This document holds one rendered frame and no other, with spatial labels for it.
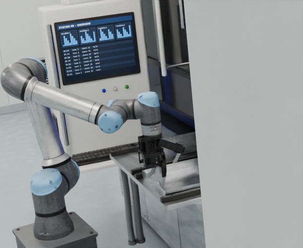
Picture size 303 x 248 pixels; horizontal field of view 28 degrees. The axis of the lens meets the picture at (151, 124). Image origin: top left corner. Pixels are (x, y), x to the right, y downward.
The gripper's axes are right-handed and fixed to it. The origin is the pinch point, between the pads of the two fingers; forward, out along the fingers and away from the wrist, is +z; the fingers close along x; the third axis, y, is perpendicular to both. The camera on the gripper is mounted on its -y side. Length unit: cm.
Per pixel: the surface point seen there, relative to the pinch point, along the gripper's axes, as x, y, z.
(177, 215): -84, -36, 56
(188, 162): -19.4, -19.4, 1.8
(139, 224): -98, -18, 62
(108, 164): -67, 3, 12
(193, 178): -7.1, -15.8, 4.1
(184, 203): 11.0, -3.6, 5.0
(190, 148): -42, -30, 4
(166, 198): 8.1, 2.0, 2.6
